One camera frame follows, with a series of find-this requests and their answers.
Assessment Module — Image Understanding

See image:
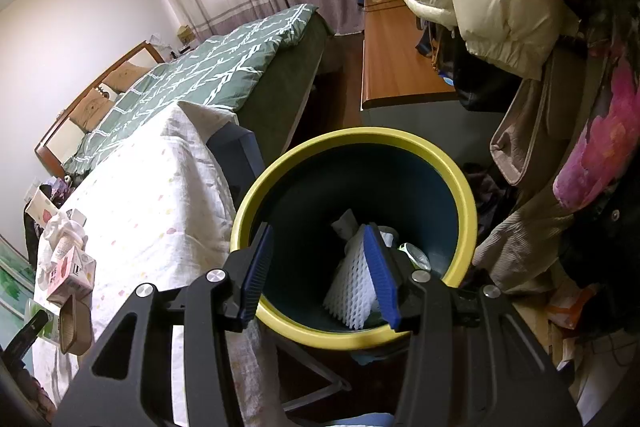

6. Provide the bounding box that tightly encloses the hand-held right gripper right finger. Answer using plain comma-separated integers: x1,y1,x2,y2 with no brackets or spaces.
362,223,583,427

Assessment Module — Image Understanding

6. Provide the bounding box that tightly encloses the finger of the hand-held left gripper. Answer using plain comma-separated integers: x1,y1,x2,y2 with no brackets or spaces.
0,309,48,360

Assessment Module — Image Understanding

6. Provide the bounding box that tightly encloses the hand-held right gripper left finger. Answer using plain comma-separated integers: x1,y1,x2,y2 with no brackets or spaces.
52,222,276,427

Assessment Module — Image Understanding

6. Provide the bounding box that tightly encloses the clear cup with green lid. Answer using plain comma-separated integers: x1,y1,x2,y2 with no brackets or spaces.
27,299,58,343

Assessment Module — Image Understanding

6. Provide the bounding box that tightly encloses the white foam net sleeve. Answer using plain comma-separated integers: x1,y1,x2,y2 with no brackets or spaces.
322,224,381,330

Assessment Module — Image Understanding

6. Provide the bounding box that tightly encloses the small brown tray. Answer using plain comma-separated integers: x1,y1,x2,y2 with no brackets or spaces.
57,292,93,355

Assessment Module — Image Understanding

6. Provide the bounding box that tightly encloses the white tissue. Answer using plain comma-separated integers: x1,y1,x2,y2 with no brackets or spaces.
330,207,401,253

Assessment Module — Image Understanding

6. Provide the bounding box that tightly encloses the pink milk carton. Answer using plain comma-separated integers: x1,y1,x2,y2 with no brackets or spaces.
35,247,97,305

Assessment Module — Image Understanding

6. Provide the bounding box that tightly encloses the white yogurt cup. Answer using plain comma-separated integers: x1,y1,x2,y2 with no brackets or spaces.
50,227,88,263

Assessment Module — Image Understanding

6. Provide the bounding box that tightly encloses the yellow rimmed trash bin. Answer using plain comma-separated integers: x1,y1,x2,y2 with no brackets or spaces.
230,127,478,350

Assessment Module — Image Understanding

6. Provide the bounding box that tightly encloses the white dotted tablecloth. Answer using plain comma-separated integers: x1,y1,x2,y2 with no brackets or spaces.
32,102,281,427

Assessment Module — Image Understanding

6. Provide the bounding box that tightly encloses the dark clothes pile on nightstand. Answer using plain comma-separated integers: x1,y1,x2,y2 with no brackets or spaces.
37,177,76,208

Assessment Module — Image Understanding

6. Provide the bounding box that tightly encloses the beige garment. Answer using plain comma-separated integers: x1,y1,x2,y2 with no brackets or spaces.
472,42,601,295

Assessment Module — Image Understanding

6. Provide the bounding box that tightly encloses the orange plastic bag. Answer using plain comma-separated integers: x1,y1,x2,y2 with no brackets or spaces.
545,282,601,333

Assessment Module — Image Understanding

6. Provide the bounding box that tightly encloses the wooden bed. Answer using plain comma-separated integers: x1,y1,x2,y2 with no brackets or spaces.
34,4,336,180

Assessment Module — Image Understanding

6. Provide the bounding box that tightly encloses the green checked quilt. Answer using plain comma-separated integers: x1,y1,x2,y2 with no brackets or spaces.
62,4,321,175

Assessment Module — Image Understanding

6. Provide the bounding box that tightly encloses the wooden cabinet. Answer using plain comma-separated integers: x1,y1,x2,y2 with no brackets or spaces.
360,0,461,128

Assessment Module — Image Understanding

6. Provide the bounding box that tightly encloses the brown pillow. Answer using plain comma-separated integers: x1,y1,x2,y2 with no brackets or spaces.
70,89,118,130
102,62,153,92

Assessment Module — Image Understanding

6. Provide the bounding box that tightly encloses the pink floral cloth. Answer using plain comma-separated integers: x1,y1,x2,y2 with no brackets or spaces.
552,52,640,212

